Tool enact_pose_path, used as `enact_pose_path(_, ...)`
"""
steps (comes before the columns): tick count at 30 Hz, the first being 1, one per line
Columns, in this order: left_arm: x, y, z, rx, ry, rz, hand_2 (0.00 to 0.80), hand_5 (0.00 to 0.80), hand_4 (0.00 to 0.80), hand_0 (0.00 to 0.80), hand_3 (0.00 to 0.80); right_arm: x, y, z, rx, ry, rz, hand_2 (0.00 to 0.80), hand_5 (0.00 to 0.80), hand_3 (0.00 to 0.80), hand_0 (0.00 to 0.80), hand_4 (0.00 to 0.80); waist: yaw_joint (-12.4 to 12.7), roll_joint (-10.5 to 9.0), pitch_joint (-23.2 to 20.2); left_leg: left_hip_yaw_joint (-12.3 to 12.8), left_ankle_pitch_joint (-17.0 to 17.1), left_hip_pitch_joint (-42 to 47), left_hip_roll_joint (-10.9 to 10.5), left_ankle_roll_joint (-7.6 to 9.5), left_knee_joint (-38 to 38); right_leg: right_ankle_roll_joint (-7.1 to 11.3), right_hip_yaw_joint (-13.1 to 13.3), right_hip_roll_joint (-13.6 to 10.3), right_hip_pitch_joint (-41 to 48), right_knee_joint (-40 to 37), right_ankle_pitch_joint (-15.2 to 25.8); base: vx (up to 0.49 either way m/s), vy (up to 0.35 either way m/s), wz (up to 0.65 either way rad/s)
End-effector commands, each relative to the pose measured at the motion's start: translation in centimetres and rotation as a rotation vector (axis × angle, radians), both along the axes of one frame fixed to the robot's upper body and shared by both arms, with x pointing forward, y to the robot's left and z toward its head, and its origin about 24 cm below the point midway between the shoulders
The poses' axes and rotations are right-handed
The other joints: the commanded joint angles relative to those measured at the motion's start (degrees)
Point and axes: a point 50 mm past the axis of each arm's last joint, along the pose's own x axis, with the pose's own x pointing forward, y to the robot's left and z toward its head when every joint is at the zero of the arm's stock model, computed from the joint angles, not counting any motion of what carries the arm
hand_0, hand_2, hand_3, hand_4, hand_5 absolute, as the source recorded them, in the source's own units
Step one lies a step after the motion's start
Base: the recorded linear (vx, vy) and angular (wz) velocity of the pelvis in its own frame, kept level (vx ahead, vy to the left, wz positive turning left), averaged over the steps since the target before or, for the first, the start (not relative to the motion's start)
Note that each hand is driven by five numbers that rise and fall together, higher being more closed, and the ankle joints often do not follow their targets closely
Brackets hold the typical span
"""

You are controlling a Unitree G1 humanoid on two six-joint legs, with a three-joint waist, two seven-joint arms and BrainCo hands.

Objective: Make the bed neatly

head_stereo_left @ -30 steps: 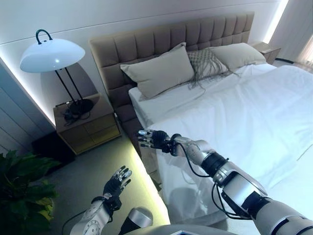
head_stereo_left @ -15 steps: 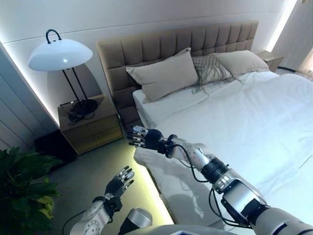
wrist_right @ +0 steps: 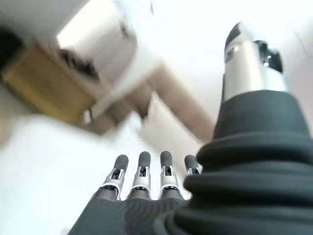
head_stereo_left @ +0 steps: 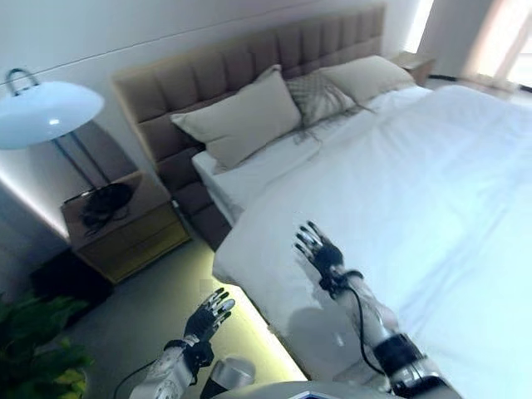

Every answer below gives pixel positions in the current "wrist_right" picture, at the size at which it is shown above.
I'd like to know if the brown upholstered bed frame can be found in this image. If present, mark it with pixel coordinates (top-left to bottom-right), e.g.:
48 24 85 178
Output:
95 60 216 147

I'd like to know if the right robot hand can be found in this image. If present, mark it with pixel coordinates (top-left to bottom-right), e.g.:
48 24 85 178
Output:
67 21 313 235

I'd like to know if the wooden bedside table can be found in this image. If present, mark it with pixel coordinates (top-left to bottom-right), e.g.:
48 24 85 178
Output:
0 45 103 128

